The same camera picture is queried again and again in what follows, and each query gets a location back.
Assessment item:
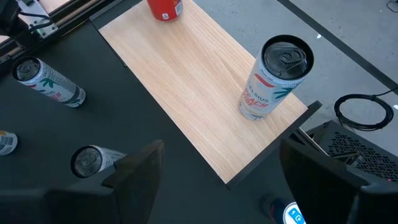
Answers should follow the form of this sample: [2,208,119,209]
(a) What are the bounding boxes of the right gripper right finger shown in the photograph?
[280,138,398,224]

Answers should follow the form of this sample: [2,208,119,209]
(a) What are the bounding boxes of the black table mat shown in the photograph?
[0,18,280,224]

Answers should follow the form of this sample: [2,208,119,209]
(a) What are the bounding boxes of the black table frame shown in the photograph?
[0,0,137,72]

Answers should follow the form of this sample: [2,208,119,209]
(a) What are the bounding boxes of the black perforated computer case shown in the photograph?
[306,119,398,184]

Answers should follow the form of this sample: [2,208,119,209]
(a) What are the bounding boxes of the Celsius Peach Vibe can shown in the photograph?
[238,34,315,121]
[11,55,87,109]

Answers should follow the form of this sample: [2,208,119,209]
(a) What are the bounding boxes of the blue Red Bull can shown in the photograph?
[260,193,307,224]

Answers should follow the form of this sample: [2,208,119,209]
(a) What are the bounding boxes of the red Coca-Cola can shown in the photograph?
[146,0,184,22]

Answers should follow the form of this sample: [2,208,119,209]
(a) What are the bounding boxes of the coiled black cable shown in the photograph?
[333,86,398,132]

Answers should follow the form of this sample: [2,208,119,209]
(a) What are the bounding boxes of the white slim can yellow patch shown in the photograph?
[0,130,19,156]
[70,144,127,179]

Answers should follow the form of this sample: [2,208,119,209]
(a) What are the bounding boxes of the small wooden shelf black legs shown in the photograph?
[89,0,323,190]

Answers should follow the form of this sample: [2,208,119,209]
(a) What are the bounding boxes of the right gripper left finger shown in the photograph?
[43,139,165,224]

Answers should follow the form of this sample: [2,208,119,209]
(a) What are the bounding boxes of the silver mounting bracket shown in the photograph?
[17,0,59,39]

